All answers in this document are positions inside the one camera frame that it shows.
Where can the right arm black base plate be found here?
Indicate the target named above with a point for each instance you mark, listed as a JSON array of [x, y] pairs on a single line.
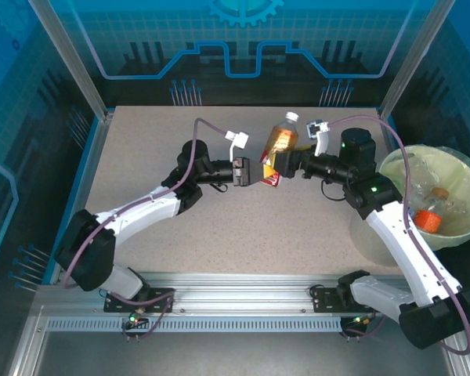
[[323, 299]]

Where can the aluminium mounting beam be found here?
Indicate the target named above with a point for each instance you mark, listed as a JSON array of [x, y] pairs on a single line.
[[239, 293]]

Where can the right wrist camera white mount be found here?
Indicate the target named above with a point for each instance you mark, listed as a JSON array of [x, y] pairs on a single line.
[[322, 137]]

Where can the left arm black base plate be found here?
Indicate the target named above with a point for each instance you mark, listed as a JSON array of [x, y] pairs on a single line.
[[160, 294]]

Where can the small green lit circuit board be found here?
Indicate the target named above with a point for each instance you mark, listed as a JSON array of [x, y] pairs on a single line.
[[132, 319], [355, 321]]

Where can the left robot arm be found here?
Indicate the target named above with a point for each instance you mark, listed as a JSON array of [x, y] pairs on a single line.
[[141, 211]]

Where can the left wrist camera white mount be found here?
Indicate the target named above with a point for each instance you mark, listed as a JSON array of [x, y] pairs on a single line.
[[239, 139]]

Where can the amber bottle red label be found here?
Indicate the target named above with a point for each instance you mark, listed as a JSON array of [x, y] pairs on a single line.
[[282, 137]]

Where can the aluminium frame post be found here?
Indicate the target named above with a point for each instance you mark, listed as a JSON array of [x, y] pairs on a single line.
[[414, 58], [77, 66]]

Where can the aluminium frame side rail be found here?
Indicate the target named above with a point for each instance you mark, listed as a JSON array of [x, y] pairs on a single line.
[[25, 346], [464, 366]]

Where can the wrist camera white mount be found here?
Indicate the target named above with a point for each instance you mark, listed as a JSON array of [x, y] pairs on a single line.
[[239, 139], [322, 137]]

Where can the gold cap bottle orange label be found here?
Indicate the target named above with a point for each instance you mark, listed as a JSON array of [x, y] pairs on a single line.
[[427, 221]]

